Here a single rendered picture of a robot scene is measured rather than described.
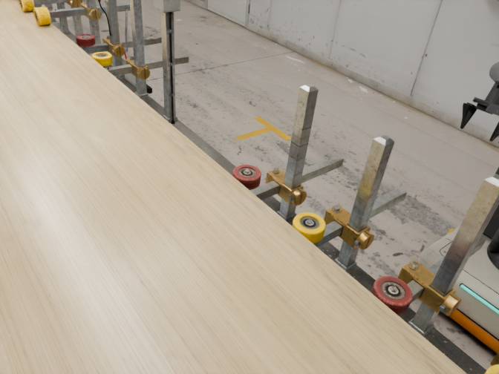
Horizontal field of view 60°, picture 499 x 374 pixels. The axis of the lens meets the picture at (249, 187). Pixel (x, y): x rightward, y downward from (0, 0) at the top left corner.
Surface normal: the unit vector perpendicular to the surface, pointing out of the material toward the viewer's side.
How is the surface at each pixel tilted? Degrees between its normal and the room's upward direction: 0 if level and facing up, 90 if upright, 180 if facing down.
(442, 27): 90
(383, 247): 0
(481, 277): 0
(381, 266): 0
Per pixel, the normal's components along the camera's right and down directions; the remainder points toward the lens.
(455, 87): -0.79, 0.31
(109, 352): 0.08, -0.80
